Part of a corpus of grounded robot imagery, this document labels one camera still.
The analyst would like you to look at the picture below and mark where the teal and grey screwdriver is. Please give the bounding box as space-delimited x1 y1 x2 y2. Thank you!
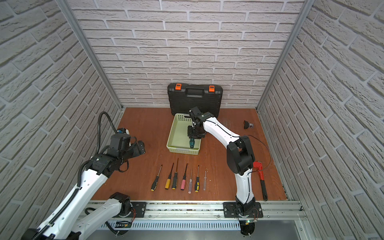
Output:
189 138 195 149

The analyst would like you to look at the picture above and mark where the clear pink handled screwdriver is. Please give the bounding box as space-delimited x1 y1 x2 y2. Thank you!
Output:
188 169 193 194

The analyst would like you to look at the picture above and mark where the black yellow short screwdriver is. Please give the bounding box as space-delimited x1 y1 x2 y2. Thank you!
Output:
194 166 200 193

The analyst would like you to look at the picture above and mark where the clear tester screwdriver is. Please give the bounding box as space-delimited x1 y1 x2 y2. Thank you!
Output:
203 169 208 191

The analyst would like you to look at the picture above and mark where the orange handled screwdriver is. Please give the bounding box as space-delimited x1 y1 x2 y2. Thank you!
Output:
165 163 174 190

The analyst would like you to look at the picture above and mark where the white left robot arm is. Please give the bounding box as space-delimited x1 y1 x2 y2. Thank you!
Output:
22 125 146 240

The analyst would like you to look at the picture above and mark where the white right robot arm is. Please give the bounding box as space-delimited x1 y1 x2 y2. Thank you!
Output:
188 107 256 216

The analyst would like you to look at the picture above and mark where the light green perforated plastic bin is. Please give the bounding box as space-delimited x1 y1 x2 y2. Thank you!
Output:
167 113 201 155

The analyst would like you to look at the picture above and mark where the black orange slim screwdriver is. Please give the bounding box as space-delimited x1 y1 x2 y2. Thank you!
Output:
172 159 179 190

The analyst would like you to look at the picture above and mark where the black plastic tool case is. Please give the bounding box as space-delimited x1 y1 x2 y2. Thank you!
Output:
167 83 223 118

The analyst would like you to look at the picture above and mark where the black relay with clear cover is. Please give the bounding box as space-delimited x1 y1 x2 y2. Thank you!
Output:
244 121 254 129

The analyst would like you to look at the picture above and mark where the red and black pipe wrench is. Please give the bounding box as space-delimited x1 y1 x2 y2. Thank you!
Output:
253 162 268 201

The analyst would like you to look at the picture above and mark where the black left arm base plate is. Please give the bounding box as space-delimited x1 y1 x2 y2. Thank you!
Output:
118 201 147 218

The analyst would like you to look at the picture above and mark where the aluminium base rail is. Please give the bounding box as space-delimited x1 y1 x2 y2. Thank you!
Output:
80 200 307 231

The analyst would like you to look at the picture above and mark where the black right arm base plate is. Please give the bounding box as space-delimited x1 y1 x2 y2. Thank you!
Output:
222 201 264 219

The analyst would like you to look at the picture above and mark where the aluminium corner frame post left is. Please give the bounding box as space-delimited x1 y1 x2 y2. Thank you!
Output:
56 0 124 111

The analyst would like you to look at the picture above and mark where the aluminium corner frame post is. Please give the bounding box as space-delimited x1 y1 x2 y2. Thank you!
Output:
255 0 315 111
56 0 124 111

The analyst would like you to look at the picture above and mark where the aluminium corner frame post right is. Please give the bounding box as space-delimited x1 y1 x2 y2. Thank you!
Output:
255 0 315 111

